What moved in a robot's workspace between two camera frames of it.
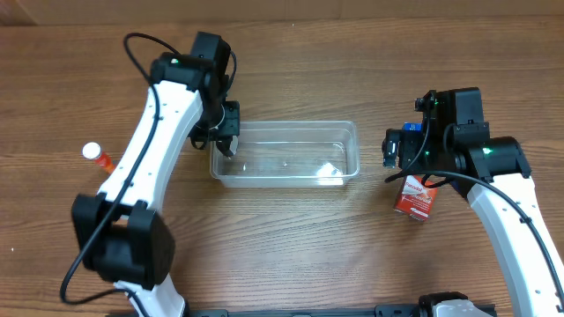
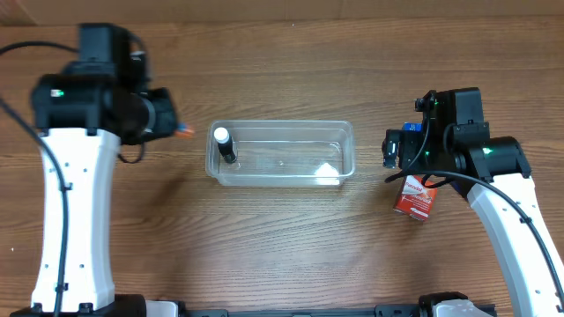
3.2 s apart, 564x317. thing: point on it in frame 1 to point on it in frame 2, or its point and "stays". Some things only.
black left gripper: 226,132 to 165,114
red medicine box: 415,199 stays
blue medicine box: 412,126 stays
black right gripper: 392,147 stays
